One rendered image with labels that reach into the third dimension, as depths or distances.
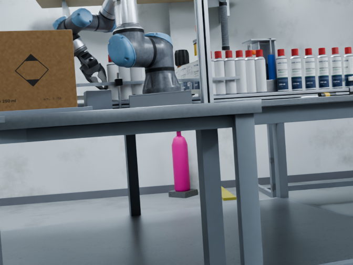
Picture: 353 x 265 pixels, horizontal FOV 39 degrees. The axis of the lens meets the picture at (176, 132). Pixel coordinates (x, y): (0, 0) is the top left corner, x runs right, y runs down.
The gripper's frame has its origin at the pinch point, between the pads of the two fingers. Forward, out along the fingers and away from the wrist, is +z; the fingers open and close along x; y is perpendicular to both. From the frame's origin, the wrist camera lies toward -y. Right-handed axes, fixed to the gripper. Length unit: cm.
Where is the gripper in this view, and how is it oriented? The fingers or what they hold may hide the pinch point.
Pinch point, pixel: (105, 89)
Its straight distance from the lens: 221.5
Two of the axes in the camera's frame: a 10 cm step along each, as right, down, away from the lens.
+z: 5.3, 8.3, 1.7
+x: -8.0, 5.6, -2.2
